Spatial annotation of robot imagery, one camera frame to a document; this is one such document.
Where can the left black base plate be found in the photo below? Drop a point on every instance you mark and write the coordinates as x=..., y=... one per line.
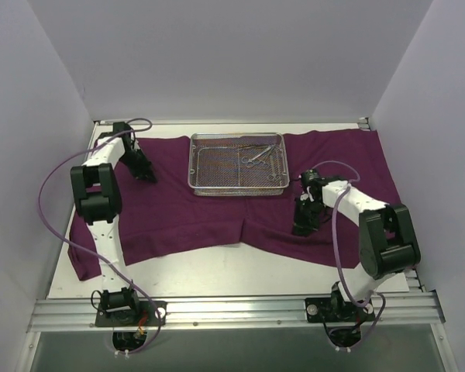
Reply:
x=145, y=315

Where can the silver surgical scissors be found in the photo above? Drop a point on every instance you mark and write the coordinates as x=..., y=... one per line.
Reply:
x=257, y=158

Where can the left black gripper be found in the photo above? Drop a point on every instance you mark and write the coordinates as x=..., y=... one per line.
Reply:
x=140, y=167

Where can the back aluminium rail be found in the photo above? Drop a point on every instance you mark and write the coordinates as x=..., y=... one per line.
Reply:
x=363, y=121

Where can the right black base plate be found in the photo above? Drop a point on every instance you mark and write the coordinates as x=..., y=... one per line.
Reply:
x=325, y=309

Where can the front aluminium rail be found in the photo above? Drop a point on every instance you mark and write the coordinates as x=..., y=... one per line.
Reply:
x=274, y=312

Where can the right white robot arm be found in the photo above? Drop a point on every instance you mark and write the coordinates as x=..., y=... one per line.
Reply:
x=387, y=243

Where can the silver surgical forceps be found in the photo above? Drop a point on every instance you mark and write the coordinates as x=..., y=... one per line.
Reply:
x=265, y=159

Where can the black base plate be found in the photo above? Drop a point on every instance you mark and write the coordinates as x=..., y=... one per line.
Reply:
x=145, y=315
x=325, y=309

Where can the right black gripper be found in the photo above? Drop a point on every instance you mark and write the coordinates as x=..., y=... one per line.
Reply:
x=306, y=211

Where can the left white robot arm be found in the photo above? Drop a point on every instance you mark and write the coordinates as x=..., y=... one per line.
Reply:
x=98, y=201

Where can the metal mesh instrument tray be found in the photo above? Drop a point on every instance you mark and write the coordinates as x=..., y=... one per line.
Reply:
x=215, y=168

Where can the purple cloth wrap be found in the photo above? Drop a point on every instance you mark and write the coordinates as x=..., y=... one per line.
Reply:
x=166, y=217

